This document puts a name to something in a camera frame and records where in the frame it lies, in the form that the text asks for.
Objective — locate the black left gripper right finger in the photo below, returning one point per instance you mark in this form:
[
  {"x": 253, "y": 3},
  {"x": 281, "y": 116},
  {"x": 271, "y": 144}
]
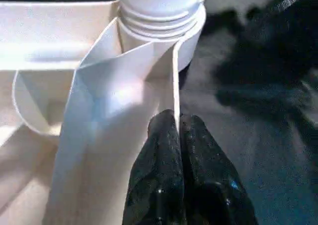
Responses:
[{"x": 211, "y": 185}]

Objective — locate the white plastic table leg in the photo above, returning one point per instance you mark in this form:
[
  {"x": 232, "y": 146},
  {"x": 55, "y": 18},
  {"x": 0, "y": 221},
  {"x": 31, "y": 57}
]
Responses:
[{"x": 161, "y": 1}]

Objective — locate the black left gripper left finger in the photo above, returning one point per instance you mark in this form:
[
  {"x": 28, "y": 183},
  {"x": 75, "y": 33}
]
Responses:
[{"x": 156, "y": 180}]

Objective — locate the black mat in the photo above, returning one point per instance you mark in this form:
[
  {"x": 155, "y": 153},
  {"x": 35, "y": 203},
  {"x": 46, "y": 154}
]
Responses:
[{"x": 248, "y": 135}]

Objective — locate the white plastic table top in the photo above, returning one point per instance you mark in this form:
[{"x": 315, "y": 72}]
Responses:
[{"x": 87, "y": 98}]

